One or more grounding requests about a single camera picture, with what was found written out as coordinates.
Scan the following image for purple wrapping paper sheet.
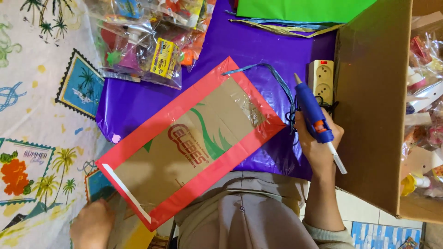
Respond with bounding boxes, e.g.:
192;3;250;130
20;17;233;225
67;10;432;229
95;0;339;181

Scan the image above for gold paper strip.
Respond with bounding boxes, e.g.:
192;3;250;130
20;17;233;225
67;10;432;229
229;19;347;39

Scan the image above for black power cable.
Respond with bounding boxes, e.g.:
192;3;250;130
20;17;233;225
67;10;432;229
285;95;340;146

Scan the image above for clear toy bag yellow box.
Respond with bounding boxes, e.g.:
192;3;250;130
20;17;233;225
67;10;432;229
88;20;185;91

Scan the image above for person's grey skirt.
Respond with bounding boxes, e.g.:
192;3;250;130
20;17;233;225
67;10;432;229
174;170;309;249

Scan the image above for clear bag of toys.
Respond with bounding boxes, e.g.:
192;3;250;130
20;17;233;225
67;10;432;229
84;0;205;32

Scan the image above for curled blue paper strip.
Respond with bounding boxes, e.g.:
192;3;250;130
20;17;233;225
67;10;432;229
221;63;297;112

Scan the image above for red-edged cardboard panel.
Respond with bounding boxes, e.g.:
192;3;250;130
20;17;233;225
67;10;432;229
95;56;287;232

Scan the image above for person's left hand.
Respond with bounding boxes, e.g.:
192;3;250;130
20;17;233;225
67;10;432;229
69;199;117;249

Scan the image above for white glue stick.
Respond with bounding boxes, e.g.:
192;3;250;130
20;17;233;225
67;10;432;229
326;141;348;175

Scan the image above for yellow and brown carton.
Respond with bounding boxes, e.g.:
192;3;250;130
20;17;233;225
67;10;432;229
107;194;157;249

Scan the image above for heap of packed toys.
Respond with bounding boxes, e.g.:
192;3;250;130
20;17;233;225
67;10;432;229
401;30;443;198

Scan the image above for blue patterned mat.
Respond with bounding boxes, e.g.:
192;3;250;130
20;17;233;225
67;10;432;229
350;221;423;249

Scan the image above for palm print bed sheet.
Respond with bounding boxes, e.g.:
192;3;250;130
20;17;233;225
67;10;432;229
0;0;116;249

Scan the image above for large brown cardboard box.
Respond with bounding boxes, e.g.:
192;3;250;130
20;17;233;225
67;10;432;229
333;0;443;225

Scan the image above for person's right hand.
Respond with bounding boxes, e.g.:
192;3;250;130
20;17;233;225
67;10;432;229
294;108;345;174

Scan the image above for cream power strip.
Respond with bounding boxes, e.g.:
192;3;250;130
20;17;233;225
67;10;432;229
308;59;335;105

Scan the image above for green paper sheet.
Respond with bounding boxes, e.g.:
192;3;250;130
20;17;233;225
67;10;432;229
236;0;378;24

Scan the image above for blue hot glue gun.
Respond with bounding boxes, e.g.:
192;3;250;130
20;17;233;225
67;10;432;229
293;72;335;144

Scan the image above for clear bag orange toys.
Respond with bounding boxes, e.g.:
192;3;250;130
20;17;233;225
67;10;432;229
179;0;217;72

